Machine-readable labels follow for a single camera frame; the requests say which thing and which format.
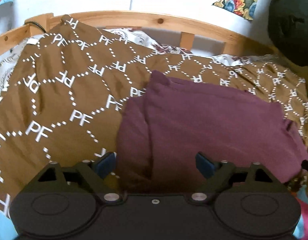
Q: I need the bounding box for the black cable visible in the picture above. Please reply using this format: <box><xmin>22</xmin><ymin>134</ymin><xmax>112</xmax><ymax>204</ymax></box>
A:
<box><xmin>24</xmin><ymin>21</ymin><xmax>48</xmax><ymax>34</ymax></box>

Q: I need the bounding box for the brown PF patterned blanket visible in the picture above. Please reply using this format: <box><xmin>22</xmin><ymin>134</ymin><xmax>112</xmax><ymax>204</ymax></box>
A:
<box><xmin>0</xmin><ymin>16</ymin><xmax>308</xmax><ymax>217</ymax></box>

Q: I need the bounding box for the black puffy jacket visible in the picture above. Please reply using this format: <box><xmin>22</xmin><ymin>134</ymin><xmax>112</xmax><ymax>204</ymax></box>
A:
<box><xmin>268</xmin><ymin>0</ymin><xmax>308</xmax><ymax>67</ymax></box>

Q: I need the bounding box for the orange pink colourful cloth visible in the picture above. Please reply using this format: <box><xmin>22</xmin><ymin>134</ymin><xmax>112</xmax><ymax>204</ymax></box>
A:
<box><xmin>292</xmin><ymin>176</ymin><xmax>308</xmax><ymax>239</ymax></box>

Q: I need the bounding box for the light blue cloth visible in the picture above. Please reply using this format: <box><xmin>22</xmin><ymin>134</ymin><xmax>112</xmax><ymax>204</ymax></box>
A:
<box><xmin>0</xmin><ymin>211</ymin><xmax>18</xmax><ymax>240</ymax></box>

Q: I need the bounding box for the wooden bed frame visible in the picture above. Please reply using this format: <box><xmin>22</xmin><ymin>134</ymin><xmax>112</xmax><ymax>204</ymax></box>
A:
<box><xmin>0</xmin><ymin>11</ymin><xmax>278</xmax><ymax>56</ymax></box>

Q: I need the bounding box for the maroon sweater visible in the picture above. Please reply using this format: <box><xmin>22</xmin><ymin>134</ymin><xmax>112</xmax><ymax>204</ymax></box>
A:
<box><xmin>116</xmin><ymin>71</ymin><xmax>308</xmax><ymax>193</ymax></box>

